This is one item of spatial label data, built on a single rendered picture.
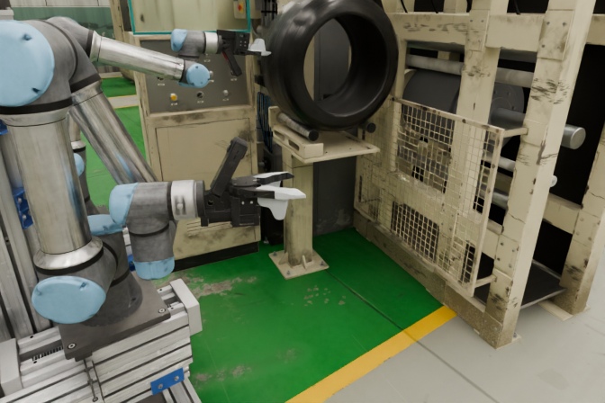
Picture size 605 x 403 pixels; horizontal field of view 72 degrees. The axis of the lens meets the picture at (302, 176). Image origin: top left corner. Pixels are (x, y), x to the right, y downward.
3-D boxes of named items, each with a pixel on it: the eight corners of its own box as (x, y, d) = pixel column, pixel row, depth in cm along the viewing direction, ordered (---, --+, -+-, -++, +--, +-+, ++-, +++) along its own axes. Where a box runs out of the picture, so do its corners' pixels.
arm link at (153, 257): (179, 250, 91) (174, 205, 87) (174, 282, 81) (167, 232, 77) (142, 254, 90) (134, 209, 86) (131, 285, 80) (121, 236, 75)
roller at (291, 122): (277, 121, 198) (276, 112, 196) (285, 120, 199) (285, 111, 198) (309, 141, 168) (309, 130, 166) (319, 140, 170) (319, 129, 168)
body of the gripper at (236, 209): (260, 212, 86) (201, 217, 84) (258, 172, 84) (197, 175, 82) (263, 225, 79) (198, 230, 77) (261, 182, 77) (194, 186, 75)
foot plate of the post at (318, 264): (268, 255, 249) (268, 249, 248) (309, 245, 260) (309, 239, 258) (285, 280, 227) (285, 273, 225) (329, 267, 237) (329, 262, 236)
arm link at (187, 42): (170, 52, 148) (170, 27, 145) (201, 55, 153) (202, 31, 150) (174, 54, 142) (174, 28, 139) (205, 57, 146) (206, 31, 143)
